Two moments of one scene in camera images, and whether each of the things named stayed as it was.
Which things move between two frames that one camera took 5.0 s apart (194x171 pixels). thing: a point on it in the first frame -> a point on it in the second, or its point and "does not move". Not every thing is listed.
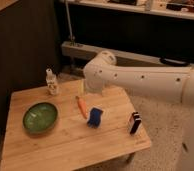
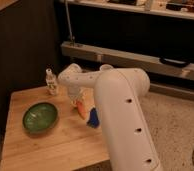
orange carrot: (82, 106) does not move
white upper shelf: (187, 9) does not move
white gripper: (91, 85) -> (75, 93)
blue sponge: (94, 119) does not move
